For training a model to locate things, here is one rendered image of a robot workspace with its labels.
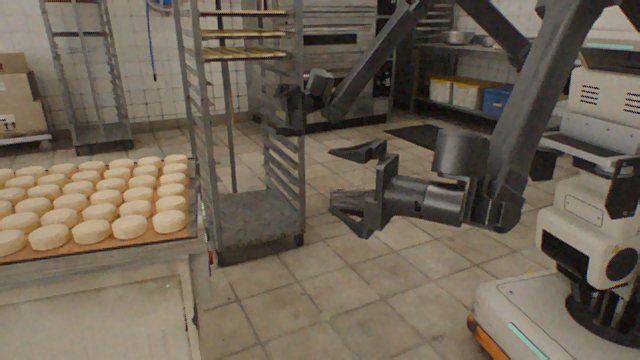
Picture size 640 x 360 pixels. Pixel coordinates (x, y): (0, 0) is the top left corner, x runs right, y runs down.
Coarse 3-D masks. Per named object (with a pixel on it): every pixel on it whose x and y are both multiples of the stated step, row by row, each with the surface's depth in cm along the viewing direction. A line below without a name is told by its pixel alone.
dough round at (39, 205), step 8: (24, 200) 73; (32, 200) 73; (40, 200) 73; (48, 200) 73; (16, 208) 70; (24, 208) 70; (32, 208) 70; (40, 208) 71; (48, 208) 72; (40, 216) 71
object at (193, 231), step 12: (192, 168) 94; (192, 180) 87; (192, 192) 81; (192, 204) 76; (192, 216) 71; (192, 228) 67; (156, 240) 63; (168, 240) 64; (72, 252) 60; (84, 252) 61; (0, 264) 58; (12, 264) 58
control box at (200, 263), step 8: (200, 200) 93; (200, 208) 89; (192, 256) 76; (200, 256) 76; (208, 256) 83; (192, 264) 77; (200, 264) 77; (208, 264) 78; (192, 272) 77; (200, 272) 78; (208, 272) 78; (200, 280) 78; (208, 280) 79; (200, 288) 79; (208, 288) 79; (200, 296) 80; (208, 296) 80; (200, 304) 80
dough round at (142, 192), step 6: (144, 186) 78; (126, 192) 76; (132, 192) 76; (138, 192) 76; (144, 192) 76; (150, 192) 76; (126, 198) 74; (132, 198) 74; (138, 198) 74; (144, 198) 75; (150, 198) 76
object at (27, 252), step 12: (108, 168) 93; (156, 180) 87; (60, 192) 81; (156, 192) 81; (120, 204) 76; (36, 228) 67; (72, 228) 67; (72, 240) 64; (108, 240) 64; (120, 240) 64; (132, 240) 64; (144, 240) 64; (24, 252) 61; (36, 252) 61; (48, 252) 61; (60, 252) 61
